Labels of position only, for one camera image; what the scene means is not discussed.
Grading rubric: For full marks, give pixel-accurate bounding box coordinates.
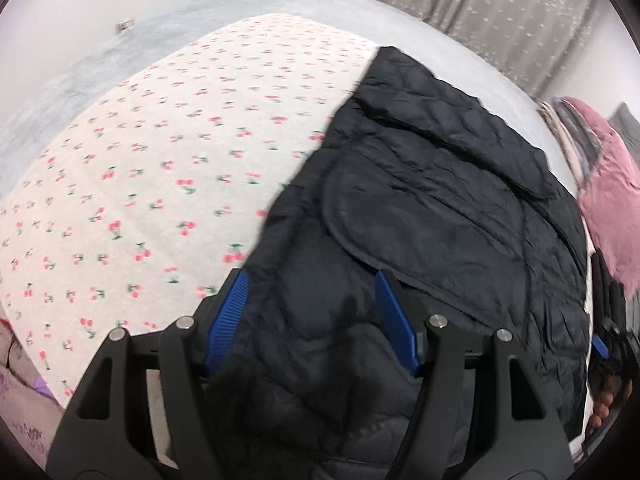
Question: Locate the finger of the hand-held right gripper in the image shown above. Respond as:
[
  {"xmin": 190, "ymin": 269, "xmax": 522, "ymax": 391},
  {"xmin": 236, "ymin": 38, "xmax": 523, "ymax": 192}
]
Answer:
[{"xmin": 589, "ymin": 252, "xmax": 632, "ymax": 362}]

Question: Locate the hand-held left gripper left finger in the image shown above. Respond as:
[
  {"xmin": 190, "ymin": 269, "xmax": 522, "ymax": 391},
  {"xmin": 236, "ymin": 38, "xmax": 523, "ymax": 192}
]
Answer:
[{"xmin": 46, "ymin": 268, "xmax": 251, "ymax": 480}]

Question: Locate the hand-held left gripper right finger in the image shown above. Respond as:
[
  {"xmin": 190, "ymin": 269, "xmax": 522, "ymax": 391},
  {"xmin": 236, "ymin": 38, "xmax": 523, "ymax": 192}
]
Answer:
[{"xmin": 375, "ymin": 269, "xmax": 576, "ymax": 480}]

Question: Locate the black quilted jacket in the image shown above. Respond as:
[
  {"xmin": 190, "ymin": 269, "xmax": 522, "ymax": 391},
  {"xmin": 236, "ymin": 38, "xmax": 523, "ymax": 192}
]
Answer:
[{"xmin": 207, "ymin": 46, "xmax": 593, "ymax": 480}]

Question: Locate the pink blanket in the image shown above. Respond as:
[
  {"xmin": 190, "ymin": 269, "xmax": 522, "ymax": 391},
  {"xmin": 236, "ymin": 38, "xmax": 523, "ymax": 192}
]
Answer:
[{"xmin": 560, "ymin": 97, "xmax": 640, "ymax": 296}]

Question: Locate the cherry print bed sheet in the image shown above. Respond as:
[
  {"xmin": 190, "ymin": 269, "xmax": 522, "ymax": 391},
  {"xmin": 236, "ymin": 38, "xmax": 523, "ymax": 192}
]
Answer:
[{"xmin": 0, "ymin": 12, "xmax": 378, "ymax": 411}]

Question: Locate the purple floral quilt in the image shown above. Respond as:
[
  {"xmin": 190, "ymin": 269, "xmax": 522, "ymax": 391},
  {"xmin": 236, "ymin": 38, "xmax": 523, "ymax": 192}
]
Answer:
[{"xmin": 0, "ymin": 317, "xmax": 66, "ymax": 466}]

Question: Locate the grey pillow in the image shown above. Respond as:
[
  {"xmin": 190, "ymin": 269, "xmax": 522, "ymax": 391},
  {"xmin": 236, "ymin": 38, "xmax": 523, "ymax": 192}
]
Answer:
[{"xmin": 607, "ymin": 102, "xmax": 640, "ymax": 137}]

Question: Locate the grey star print curtain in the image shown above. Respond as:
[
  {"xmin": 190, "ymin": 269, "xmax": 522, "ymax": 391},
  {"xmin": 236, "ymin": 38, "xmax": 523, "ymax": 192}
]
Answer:
[{"xmin": 345, "ymin": 0, "xmax": 608, "ymax": 98}]

